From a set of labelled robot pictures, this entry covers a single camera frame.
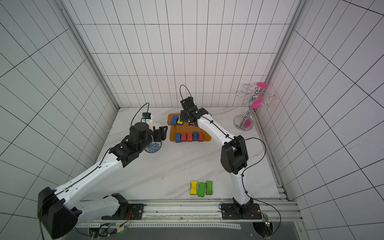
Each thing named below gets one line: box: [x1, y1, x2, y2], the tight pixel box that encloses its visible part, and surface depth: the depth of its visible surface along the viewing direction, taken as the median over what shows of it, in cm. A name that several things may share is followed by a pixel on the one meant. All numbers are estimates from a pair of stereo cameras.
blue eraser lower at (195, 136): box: [193, 131, 199, 141], surface depth 102 cm
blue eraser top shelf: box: [170, 115, 179, 126], surface depth 94 cm
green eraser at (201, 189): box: [197, 182, 206, 197], surface depth 81 cm
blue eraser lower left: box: [175, 133, 182, 143], surface depth 100 cm
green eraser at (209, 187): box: [205, 180, 213, 196], surface depth 81 cm
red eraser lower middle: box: [187, 132, 193, 142], surface depth 100 cm
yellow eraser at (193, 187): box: [189, 180, 198, 195], surface depth 81 cm
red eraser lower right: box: [198, 132, 204, 142], surface depth 102 cm
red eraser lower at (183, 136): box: [181, 132, 187, 142], surface depth 100 cm
